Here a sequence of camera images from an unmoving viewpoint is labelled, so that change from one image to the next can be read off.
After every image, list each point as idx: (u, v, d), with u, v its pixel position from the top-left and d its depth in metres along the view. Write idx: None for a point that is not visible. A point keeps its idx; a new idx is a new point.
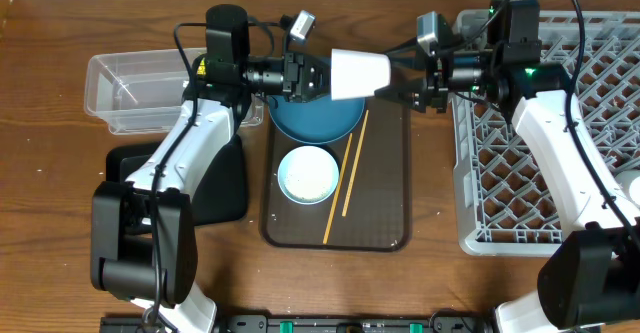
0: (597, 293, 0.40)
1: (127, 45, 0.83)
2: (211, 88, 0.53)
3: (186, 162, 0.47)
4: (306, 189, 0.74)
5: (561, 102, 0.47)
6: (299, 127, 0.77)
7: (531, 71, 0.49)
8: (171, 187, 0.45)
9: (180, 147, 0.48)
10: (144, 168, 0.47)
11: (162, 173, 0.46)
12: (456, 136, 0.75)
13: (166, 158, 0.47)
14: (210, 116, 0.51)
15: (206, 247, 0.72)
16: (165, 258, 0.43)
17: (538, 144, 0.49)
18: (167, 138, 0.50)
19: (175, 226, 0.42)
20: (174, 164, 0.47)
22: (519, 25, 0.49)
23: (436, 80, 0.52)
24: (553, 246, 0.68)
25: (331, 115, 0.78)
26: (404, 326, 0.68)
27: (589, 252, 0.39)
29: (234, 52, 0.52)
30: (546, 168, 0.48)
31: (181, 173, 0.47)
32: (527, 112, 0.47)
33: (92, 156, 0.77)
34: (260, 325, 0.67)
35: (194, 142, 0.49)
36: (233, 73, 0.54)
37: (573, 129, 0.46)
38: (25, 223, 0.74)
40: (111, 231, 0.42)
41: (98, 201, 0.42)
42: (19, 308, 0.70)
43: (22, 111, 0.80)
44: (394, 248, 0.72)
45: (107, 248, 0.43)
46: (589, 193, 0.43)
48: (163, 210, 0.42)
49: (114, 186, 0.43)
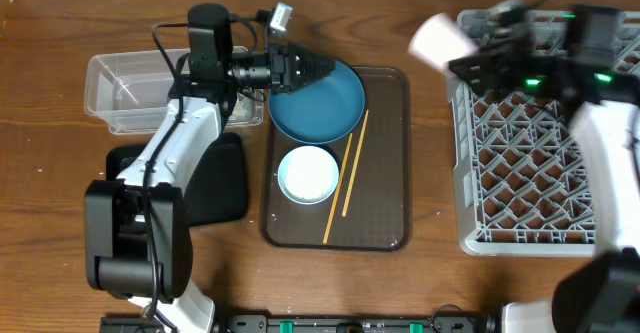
0: (616, 318, 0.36)
1: (127, 45, 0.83)
2: (196, 87, 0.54)
3: (176, 157, 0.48)
4: (306, 189, 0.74)
5: (627, 116, 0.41)
6: (298, 127, 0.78)
7: (606, 79, 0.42)
8: (162, 182, 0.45)
9: (169, 143, 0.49)
10: (134, 165, 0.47)
11: (153, 168, 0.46)
12: (456, 137, 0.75)
13: (155, 154, 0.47)
14: (198, 112, 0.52)
15: (206, 247, 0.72)
16: (162, 252, 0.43)
17: (589, 153, 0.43)
18: (155, 136, 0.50)
19: (169, 218, 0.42)
20: (164, 159, 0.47)
22: (598, 29, 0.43)
23: (495, 62, 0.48)
24: (553, 245, 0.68)
25: (328, 114, 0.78)
26: (404, 326, 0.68)
27: (622, 277, 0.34)
29: (217, 50, 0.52)
30: (592, 178, 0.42)
31: (171, 168, 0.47)
32: (591, 119, 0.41)
33: (92, 156, 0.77)
34: (260, 324, 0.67)
35: (182, 137, 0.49)
36: (217, 71, 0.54)
37: (635, 147, 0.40)
38: (25, 222, 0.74)
40: (106, 229, 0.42)
41: (91, 200, 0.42)
42: (19, 308, 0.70)
43: (22, 111, 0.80)
44: (394, 247, 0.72)
45: (102, 247, 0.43)
46: (637, 216, 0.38)
48: (157, 204, 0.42)
49: (106, 184, 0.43)
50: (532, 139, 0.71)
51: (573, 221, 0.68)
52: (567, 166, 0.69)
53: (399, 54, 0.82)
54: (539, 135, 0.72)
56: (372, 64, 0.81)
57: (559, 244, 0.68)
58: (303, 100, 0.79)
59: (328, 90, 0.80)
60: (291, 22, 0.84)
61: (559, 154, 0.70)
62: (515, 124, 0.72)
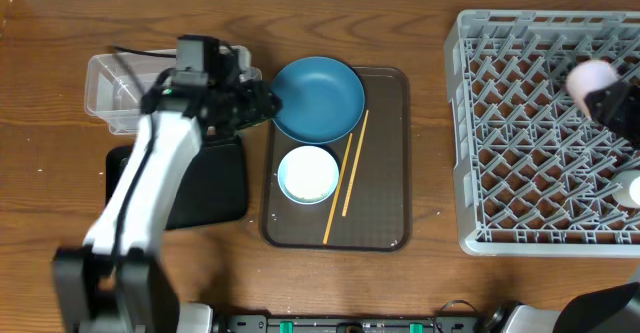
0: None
1: (127, 45, 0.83)
2: (168, 96, 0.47)
3: (149, 207, 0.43)
4: (306, 189, 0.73)
5: None
6: (298, 127, 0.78)
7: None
8: (135, 244, 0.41)
9: (141, 186, 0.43)
10: (102, 222, 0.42)
11: (122, 227, 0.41)
12: (456, 136, 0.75)
13: (125, 207, 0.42)
14: (171, 135, 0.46)
15: (206, 247, 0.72)
16: (141, 321, 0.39)
17: None
18: (126, 174, 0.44)
19: (143, 290, 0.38)
20: (136, 212, 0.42)
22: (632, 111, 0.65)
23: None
24: (554, 245, 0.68)
25: (328, 115, 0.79)
26: (404, 326, 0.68)
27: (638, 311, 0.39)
29: (203, 62, 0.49)
30: None
31: (144, 222, 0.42)
32: None
33: (92, 156, 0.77)
34: (260, 324, 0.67)
35: (156, 178, 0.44)
36: (199, 82, 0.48)
37: None
38: (25, 223, 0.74)
40: (77, 303, 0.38)
41: (56, 276, 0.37)
42: (19, 309, 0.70)
43: (22, 111, 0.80)
44: (394, 247, 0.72)
45: (74, 319, 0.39)
46: None
48: (129, 277, 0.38)
49: (71, 253, 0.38)
50: (532, 139, 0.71)
51: (572, 221, 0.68)
52: (567, 166, 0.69)
53: (399, 53, 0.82)
54: (539, 135, 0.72)
56: (372, 63, 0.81)
57: (559, 244, 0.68)
58: (302, 100, 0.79)
59: (327, 90, 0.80)
60: (291, 22, 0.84)
61: (559, 154, 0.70)
62: (515, 124, 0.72)
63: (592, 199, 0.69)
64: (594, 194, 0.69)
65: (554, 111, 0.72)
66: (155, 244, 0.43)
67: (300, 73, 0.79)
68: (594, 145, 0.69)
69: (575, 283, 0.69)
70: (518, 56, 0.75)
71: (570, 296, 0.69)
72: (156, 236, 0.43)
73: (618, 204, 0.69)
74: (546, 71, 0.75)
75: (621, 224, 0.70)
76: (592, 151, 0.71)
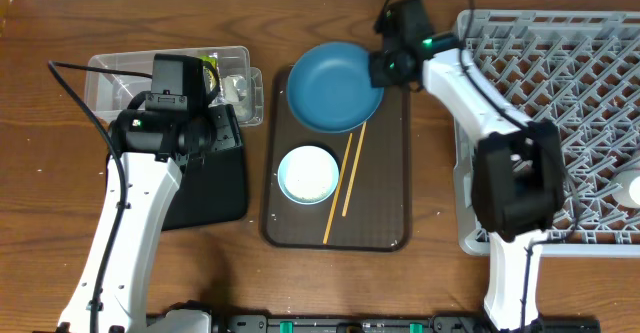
0: (505, 216, 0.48)
1: (127, 45, 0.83)
2: (140, 125, 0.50)
3: (127, 279, 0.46)
4: (306, 189, 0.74)
5: (459, 77, 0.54)
6: (310, 110, 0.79)
7: (429, 42, 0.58)
8: (112, 322, 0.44)
9: (112, 258, 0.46)
10: (79, 296, 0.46)
11: (98, 304, 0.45)
12: (457, 137, 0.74)
13: (98, 283, 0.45)
14: (143, 190, 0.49)
15: (205, 247, 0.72)
16: None
17: (446, 94, 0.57)
18: (98, 244, 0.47)
19: None
20: (112, 286, 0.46)
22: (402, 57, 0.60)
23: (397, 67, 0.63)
24: (553, 245, 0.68)
25: (344, 100, 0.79)
26: (404, 326, 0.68)
27: (543, 141, 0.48)
29: (182, 87, 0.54)
30: (454, 110, 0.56)
31: (120, 295, 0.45)
32: (432, 71, 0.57)
33: (92, 155, 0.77)
34: (260, 324, 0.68)
35: (128, 249, 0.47)
36: (177, 105, 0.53)
37: (466, 72, 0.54)
38: (25, 222, 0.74)
40: None
41: None
42: (19, 308, 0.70)
43: (22, 111, 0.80)
44: (394, 248, 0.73)
45: None
46: (485, 112, 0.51)
48: None
49: None
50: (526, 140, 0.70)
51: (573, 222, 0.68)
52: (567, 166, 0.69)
53: None
54: None
56: None
57: (558, 244, 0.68)
58: (321, 84, 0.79)
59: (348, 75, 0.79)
60: (291, 23, 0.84)
61: None
62: None
63: (592, 199, 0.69)
64: (594, 194, 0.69)
65: (555, 111, 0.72)
66: (138, 312, 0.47)
67: (310, 66, 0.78)
68: (594, 145, 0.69)
69: (575, 283, 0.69)
70: (518, 56, 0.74)
71: (570, 296, 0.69)
72: (140, 301, 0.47)
73: (618, 204, 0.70)
74: (546, 72, 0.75)
75: (621, 224, 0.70)
76: (592, 151, 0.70)
